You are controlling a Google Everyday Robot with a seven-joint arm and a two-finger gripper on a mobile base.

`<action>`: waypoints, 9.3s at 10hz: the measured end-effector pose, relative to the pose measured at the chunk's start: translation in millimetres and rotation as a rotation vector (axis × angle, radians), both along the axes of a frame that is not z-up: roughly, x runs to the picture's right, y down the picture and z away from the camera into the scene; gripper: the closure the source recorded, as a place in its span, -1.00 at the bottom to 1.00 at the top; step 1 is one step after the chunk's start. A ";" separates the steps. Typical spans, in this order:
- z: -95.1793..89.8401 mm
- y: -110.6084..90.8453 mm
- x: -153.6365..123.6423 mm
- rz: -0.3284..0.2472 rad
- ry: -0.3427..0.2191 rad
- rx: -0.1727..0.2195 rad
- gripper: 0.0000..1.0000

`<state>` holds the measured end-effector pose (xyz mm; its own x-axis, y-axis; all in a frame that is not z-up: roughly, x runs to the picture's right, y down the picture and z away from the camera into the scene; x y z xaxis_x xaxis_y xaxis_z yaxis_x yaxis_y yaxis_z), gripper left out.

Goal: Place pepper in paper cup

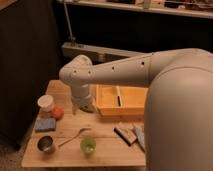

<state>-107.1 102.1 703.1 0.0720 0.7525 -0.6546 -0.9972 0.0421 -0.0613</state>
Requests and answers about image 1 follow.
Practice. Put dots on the blue sponge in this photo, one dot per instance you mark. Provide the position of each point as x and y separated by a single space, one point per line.
44 125

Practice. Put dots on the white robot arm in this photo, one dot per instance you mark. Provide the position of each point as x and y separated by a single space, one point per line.
178 117

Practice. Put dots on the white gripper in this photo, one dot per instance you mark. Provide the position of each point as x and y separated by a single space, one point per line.
80 96

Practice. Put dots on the grey cloth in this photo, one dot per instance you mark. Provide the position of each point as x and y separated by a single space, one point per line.
140 137

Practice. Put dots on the metal vertical pole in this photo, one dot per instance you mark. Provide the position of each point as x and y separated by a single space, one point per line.
72 37

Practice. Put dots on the wooden shelf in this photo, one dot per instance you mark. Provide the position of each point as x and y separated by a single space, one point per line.
139 8

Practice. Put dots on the orange round object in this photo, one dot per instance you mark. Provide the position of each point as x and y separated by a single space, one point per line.
57 113

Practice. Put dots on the grey metal rail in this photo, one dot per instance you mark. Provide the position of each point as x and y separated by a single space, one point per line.
96 53

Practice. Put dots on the yellow wooden tray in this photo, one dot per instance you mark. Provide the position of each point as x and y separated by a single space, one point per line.
120 101

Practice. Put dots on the metal cup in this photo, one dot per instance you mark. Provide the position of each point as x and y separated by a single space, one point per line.
46 144

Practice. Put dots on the wooden spoon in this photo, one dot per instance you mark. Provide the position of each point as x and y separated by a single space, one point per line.
75 136

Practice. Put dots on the green plastic cup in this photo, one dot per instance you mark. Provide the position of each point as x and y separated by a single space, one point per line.
88 145

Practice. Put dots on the white paper cup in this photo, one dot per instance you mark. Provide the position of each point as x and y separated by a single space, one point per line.
46 103

